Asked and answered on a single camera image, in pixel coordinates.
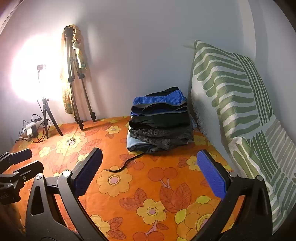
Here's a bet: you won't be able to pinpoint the blue striped pants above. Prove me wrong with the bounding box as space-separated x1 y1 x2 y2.
130 87 188 116

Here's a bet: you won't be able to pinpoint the white power strip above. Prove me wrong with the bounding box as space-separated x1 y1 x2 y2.
23 121 38 138

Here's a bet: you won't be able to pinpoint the orange floral bedsheet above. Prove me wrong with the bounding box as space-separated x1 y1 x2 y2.
11 116 230 240

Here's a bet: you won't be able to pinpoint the black small tripod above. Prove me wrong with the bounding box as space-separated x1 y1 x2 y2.
36 64 64 140

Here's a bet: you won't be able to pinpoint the light blue folded garment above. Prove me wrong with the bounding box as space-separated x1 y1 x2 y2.
126 112 197 153

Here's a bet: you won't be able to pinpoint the grey tweed folded garment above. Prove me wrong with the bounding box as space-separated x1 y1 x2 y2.
126 126 193 153

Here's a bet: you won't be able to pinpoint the black folded garment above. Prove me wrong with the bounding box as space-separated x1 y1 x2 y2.
129 112 191 130

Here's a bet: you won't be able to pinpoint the green striped white pillow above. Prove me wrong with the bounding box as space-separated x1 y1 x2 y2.
191 40 274 142

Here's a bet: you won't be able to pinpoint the bronze large tripod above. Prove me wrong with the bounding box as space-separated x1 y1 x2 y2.
63 25 96 130

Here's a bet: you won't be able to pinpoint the yellow floral cloth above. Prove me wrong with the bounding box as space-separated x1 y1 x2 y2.
60 25 86 118

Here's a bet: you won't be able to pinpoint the black cable bundle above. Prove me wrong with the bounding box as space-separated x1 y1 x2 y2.
14 99 50 144

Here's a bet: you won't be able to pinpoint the black drawstring cord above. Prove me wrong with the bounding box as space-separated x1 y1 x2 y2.
104 151 147 173

